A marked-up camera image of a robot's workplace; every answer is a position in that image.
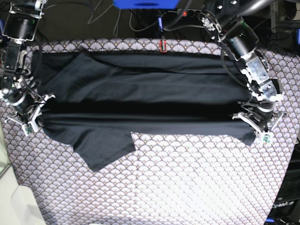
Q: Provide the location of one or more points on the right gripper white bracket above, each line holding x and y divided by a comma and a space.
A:
26, 110

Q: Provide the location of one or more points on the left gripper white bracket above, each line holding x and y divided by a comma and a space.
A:
261, 117

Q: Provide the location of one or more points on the dark navy T-shirt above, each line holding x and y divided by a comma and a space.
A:
100, 99

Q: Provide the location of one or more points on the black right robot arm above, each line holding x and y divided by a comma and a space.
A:
19, 29

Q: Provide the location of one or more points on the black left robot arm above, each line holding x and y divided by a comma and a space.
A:
223, 21

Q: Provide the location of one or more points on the black OpenArm base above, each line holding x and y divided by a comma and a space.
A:
286, 208

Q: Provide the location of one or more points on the white cabinet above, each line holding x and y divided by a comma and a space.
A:
18, 205

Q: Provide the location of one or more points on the fan-patterned table cloth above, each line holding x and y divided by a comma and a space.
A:
168, 179

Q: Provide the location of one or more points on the red table clamp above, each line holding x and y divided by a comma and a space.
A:
163, 46

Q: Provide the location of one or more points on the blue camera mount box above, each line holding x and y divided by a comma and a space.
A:
145, 4

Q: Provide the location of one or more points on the white power strip red switch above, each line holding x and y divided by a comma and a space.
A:
193, 13

